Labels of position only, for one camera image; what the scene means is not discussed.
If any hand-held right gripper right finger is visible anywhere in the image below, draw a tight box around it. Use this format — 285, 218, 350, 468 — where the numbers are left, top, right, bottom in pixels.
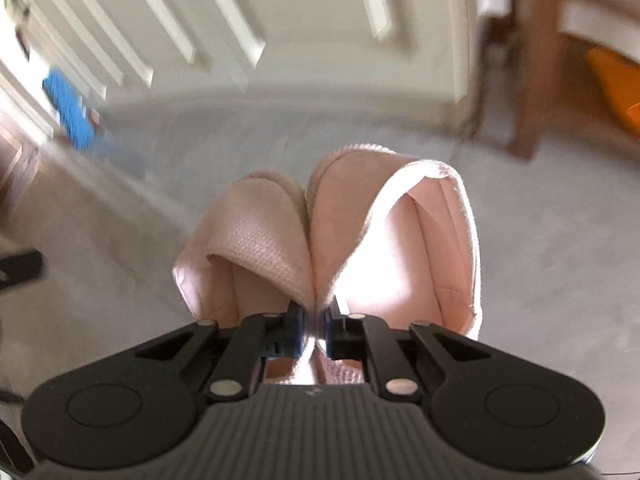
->
325, 296, 496, 402

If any white panelled door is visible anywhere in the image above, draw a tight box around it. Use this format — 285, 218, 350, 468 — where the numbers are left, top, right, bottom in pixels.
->
0, 0, 481, 126

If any orange foam slipper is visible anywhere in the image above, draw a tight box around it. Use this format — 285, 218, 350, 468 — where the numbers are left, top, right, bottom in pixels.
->
586, 46, 640, 136

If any pink fabric slipper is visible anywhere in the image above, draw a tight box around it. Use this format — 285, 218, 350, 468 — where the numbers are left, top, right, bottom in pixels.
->
306, 144, 483, 386
172, 170, 313, 386

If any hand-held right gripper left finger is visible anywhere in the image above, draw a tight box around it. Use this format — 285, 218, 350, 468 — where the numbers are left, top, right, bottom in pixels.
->
132, 300, 308, 402

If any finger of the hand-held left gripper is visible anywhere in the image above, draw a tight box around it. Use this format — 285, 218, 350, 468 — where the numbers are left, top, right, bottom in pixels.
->
41, 69, 103, 153

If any wooden shoe rack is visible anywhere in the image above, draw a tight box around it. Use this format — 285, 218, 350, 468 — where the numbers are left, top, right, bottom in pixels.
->
480, 0, 640, 161

